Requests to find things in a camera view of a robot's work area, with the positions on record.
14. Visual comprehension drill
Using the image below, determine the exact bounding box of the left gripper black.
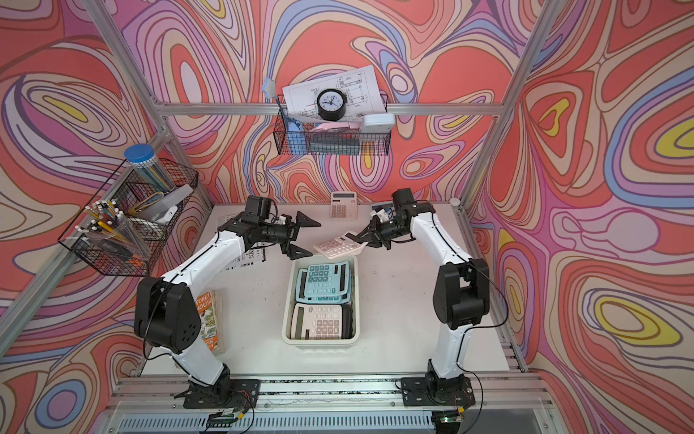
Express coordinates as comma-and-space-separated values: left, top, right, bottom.
257, 210, 319, 260

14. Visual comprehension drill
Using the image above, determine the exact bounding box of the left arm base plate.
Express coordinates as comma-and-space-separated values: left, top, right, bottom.
176, 379, 261, 409

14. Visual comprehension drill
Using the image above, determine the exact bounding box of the white rounded device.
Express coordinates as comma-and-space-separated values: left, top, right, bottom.
360, 113, 396, 134

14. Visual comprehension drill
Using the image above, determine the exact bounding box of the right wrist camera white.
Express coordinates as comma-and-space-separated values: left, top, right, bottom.
370, 203, 395, 222

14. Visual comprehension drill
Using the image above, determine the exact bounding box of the pink calculator back top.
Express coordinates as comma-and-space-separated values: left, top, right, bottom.
330, 191, 358, 220

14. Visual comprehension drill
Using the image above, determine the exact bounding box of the blue lid pencil jar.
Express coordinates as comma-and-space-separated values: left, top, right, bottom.
124, 144, 175, 193

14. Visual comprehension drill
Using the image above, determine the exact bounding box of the white plastic storage box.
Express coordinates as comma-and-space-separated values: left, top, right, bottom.
281, 255, 361, 349

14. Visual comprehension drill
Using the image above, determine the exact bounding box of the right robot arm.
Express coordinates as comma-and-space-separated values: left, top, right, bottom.
346, 188, 491, 407

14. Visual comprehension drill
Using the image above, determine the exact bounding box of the black calculator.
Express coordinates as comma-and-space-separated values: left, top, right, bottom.
341, 304, 354, 340

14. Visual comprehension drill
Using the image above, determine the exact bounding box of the pink calculator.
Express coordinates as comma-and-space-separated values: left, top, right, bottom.
314, 233, 367, 260
290, 303, 343, 340
330, 191, 358, 220

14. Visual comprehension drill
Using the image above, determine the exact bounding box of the orange paperback book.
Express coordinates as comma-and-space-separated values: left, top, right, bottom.
196, 290, 223, 354

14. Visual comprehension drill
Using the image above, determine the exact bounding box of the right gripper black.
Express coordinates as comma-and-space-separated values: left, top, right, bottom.
354, 214, 408, 250

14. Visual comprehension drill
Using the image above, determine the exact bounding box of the black round clock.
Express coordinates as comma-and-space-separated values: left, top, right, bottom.
316, 89, 347, 122

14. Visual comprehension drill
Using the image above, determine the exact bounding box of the clear cup of pencils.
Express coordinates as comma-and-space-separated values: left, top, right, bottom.
75, 200, 152, 264

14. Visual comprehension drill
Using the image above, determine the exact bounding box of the white stapler in basket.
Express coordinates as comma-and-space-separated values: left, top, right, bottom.
130, 184, 193, 222

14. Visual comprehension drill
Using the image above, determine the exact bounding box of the black wire basket left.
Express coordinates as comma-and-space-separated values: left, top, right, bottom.
58, 169, 190, 277

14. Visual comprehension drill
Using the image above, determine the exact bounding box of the light blue calculator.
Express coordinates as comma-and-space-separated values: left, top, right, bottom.
305, 261, 352, 305
295, 269, 307, 303

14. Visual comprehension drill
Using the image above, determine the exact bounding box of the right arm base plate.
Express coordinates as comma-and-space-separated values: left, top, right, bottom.
399, 375, 476, 409

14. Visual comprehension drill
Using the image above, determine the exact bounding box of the white paper drawing sheet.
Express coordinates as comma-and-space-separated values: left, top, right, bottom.
283, 66, 386, 123

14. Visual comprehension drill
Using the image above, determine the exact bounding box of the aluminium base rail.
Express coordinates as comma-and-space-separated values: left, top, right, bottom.
90, 372, 569, 433

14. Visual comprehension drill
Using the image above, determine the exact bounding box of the black wire basket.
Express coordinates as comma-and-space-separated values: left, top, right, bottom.
273, 94, 391, 157
58, 169, 190, 277

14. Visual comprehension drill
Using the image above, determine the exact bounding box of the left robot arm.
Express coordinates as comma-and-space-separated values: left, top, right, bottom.
134, 196, 321, 394

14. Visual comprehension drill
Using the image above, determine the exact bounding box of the black wire basket back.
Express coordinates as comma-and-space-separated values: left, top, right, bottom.
273, 94, 391, 157

